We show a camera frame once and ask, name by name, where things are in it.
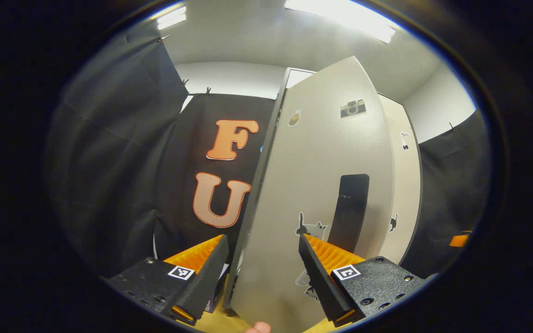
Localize black cabinet door handle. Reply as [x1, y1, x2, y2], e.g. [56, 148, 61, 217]
[328, 174, 370, 255]

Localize black backdrop cloth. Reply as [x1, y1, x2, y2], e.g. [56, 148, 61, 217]
[47, 35, 279, 278]
[401, 110, 493, 278]

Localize large ceiling light panel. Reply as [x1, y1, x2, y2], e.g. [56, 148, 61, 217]
[284, 0, 397, 44]

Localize small ceiling light panel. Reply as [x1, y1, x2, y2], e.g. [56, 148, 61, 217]
[157, 6, 187, 31]

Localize white cabinet door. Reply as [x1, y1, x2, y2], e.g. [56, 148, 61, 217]
[378, 94, 422, 265]
[224, 56, 396, 333]

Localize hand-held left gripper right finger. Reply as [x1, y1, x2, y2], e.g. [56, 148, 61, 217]
[298, 233, 427, 328]

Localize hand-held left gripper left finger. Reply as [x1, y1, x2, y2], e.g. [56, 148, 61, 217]
[107, 234, 230, 327]

